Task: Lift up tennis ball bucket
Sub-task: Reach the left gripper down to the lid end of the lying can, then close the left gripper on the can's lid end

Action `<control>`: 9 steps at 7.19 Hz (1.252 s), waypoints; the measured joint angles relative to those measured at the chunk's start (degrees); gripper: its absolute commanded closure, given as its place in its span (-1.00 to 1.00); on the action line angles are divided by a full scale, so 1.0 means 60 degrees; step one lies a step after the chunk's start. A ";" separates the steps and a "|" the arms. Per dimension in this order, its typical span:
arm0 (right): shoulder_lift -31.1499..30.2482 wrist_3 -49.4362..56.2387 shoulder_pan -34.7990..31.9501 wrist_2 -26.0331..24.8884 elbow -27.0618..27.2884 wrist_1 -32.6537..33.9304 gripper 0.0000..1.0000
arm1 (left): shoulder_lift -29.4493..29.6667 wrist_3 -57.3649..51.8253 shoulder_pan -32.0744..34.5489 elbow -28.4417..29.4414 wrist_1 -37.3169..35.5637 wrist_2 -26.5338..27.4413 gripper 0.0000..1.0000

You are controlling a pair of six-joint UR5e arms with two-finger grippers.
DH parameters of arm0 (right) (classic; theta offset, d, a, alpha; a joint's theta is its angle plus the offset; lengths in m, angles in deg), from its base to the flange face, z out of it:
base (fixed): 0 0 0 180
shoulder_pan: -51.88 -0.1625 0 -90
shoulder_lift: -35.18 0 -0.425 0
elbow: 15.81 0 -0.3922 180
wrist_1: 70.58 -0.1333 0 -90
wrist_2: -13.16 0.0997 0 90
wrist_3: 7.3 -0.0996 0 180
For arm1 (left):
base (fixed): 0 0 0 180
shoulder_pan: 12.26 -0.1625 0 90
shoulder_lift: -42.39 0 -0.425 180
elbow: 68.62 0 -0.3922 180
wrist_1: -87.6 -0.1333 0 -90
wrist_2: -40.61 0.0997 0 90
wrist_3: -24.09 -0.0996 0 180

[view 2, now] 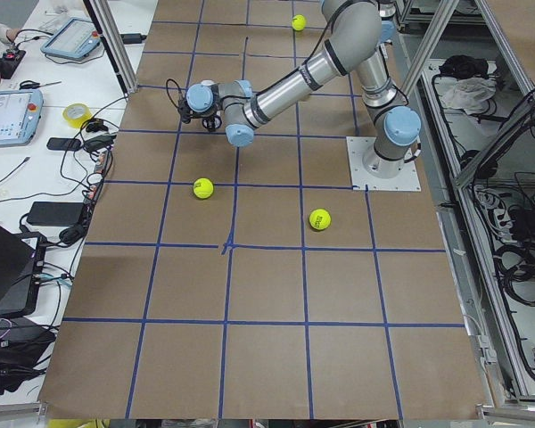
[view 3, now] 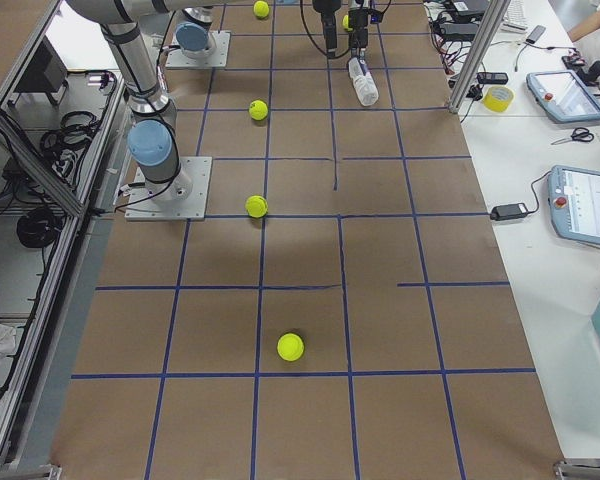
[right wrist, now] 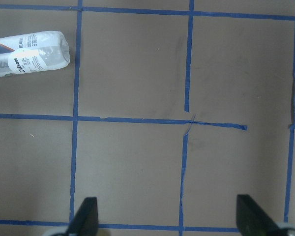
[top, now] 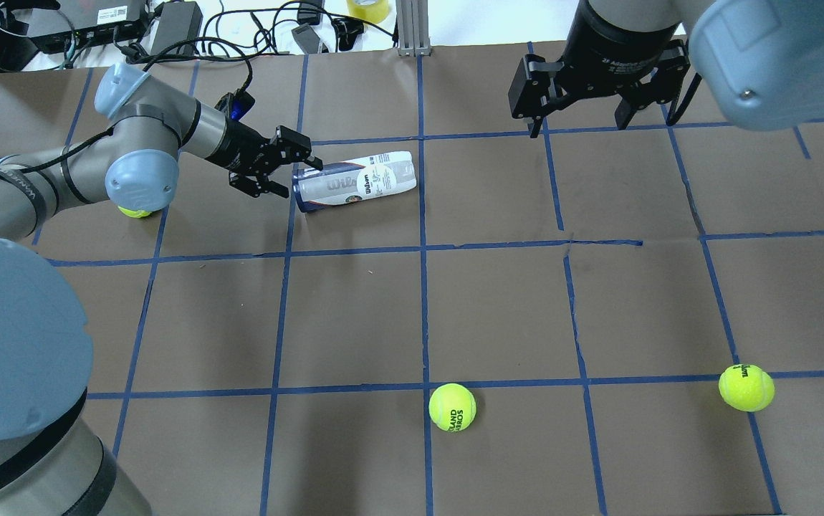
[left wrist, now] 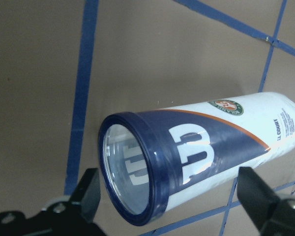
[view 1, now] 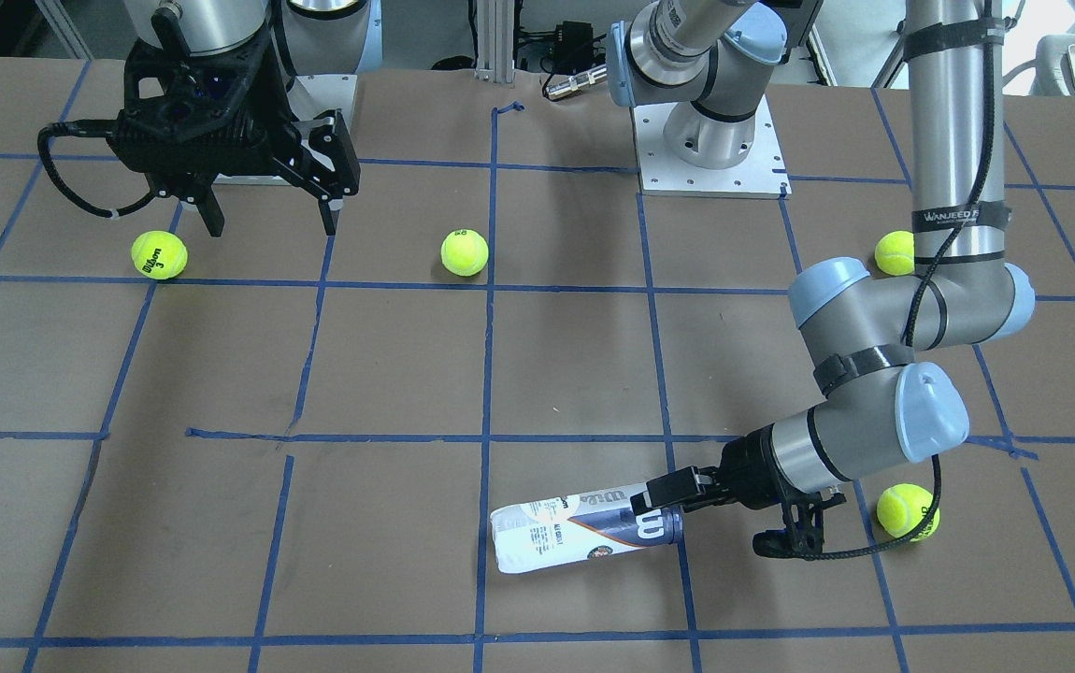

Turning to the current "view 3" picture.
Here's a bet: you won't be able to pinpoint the tennis ball front left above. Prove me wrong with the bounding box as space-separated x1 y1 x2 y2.
253 0 270 20

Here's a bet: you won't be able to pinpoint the black handled scissors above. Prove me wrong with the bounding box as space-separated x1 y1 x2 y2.
552 127 594 145

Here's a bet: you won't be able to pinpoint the yellow tape roll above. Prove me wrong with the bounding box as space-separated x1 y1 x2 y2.
483 85 515 113

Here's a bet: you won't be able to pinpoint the tennis ball near base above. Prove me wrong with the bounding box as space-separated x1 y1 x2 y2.
245 195 268 219

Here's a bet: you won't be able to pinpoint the lower teach pendant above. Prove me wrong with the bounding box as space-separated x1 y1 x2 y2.
547 165 600 246

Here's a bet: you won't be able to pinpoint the coiled black cables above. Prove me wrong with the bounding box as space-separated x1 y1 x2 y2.
16 207 64 250

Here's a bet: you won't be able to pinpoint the tennis ball with black print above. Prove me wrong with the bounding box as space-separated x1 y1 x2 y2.
248 99 269 121

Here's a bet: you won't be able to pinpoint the aluminium frame post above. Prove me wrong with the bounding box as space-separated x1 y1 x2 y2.
447 0 510 114

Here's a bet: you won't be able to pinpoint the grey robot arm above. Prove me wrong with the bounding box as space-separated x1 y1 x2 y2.
175 1 391 60
69 1 218 203

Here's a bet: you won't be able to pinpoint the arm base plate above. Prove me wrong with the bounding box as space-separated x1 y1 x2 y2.
124 156 212 222
166 28 231 69

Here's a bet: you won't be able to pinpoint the teach pendant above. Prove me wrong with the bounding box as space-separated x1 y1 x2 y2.
547 165 600 246
526 70 600 124

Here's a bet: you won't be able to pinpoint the black power adapter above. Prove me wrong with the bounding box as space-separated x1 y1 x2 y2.
489 203 530 221

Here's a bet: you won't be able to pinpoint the tennis ball near gripper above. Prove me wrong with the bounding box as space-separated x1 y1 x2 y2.
342 14 352 32

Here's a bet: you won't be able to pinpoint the tennis ball far right area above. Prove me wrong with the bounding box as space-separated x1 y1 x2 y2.
276 332 305 362

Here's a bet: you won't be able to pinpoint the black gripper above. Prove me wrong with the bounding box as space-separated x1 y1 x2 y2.
312 0 381 59

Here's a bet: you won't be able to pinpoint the clear tennis ball can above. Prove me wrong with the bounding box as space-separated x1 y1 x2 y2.
347 57 379 107

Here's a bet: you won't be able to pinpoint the black phone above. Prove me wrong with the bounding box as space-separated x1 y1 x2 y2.
476 72 509 85

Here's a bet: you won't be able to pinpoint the upper teach pendant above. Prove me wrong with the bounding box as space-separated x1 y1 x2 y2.
526 70 600 124

